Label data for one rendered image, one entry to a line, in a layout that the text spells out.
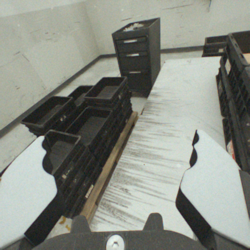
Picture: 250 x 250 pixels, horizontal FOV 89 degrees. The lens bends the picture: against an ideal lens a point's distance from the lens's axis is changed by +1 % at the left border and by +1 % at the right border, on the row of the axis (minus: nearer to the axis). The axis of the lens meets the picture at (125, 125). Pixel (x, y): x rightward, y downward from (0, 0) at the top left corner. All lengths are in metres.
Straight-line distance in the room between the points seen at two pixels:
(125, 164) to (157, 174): 0.12
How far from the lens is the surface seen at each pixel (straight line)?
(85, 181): 1.03
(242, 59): 0.62
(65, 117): 1.29
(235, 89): 0.63
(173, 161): 0.51
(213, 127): 0.65
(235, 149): 0.52
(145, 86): 1.94
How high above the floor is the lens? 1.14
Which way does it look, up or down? 43 degrees down
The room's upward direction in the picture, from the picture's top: 15 degrees counter-clockwise
